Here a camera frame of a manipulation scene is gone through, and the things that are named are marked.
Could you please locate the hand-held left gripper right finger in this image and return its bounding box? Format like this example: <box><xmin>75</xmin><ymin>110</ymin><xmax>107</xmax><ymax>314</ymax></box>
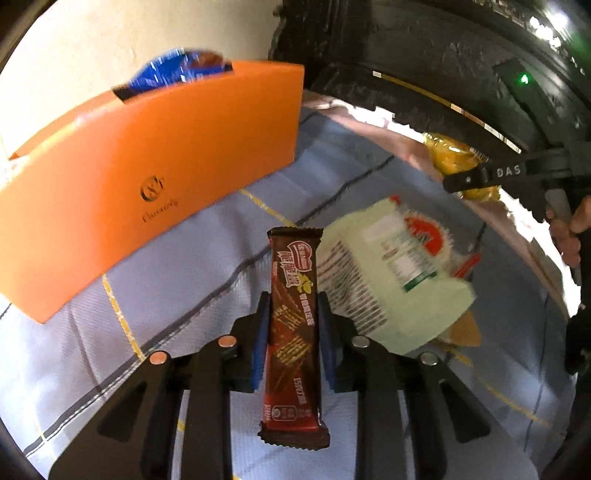
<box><xmin>316</xmin><ymin>291</ymin><xmax>541</xmax><ymax>480</ymax></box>

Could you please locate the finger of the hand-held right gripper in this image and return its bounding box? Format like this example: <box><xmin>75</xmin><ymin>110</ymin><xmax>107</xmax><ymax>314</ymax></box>
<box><xmin>442</xmin><ymin>149</ymin><xmax>574</xmax><ymax>195</ymax></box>

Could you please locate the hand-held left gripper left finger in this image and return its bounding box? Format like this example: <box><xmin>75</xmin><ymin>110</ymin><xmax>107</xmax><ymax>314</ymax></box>
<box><xmin>48</xmin><ymin>291</ymin><xmax>273</xmax><ymax>480</ymax></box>

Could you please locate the chocolate wafer bar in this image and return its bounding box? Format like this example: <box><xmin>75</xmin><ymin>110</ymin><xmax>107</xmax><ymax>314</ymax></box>
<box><xmin>256</xmin><ymin>226</ymin><xmax>331</xmax><ymax>451</ymax></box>

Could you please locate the yellow snack packet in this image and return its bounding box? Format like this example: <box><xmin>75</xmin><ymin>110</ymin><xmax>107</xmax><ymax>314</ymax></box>
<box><xmin>422</xmin><ymin>131</ymin><xmax>502</xmax><ymax>202</ymax></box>

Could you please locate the orange cardboard box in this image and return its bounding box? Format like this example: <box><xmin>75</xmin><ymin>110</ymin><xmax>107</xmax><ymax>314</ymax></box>
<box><xmin>0</xmin><ymin>60</ymin><xmax>305</xmax><ymax>325</ymax></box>

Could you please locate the person's right hand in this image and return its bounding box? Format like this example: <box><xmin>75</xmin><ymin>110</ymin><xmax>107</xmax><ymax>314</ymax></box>
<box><xmin>546</xmin><ymin>195</ymin><xmax>591</xmax><ymax>269</ymax></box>

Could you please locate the pale green snack packet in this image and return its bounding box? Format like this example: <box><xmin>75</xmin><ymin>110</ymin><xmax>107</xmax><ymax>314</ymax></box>
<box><xmin>318</xmin><ymin>198</ymin><xmax>477</xmax><ymax>357</ymax></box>

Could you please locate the clear packet with red strip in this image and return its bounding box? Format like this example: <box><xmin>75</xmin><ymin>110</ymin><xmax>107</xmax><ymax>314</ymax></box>
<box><xmin>401</xmin><ymin>210</ymin><xmax>483</xmax><ymax>280</ymax></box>

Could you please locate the brown paper snack packet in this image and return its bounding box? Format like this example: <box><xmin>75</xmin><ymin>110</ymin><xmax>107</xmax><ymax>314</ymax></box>
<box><xmin>438</xmin><ymin>308</ymin><xmax>482</xmax><ymax>348</ymax></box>

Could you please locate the dark carved wooden furniture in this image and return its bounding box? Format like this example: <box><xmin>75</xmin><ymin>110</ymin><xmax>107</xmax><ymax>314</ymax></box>
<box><xmin>268</xmin><ymin>0</ymin><xmax>591</xmax><ymax>155</ymax></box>

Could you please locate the blue cookie packet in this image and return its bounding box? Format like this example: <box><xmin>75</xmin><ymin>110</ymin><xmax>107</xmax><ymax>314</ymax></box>
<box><xmin>115</xmin><ymin>48</ymin><xmax>235</xmax><ymax>94</ymax></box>

